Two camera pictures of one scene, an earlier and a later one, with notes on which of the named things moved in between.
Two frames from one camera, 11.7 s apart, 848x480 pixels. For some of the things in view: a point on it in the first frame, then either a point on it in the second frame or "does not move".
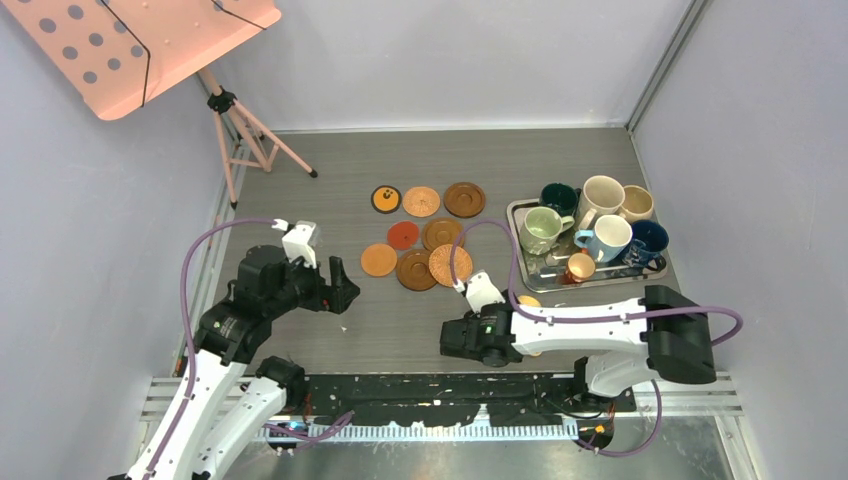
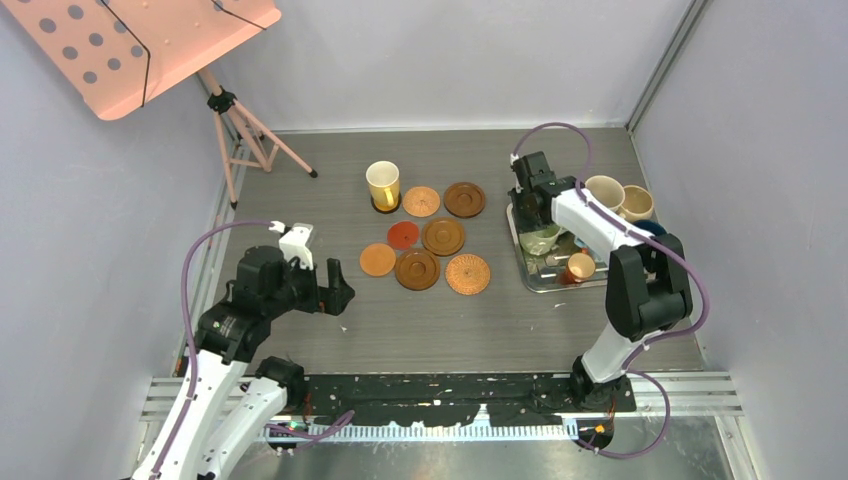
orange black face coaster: [386, 199] does not move
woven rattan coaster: [421, 201] does not move
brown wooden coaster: [441, 231] does not move
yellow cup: [529, 300] to [384, 182]
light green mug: [541, 229] does not move
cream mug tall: [601, 195] does not move
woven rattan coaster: [440, 264] to [467, 274]
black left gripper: [335, 296] does not move
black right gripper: [473, 315] to [517, 194]
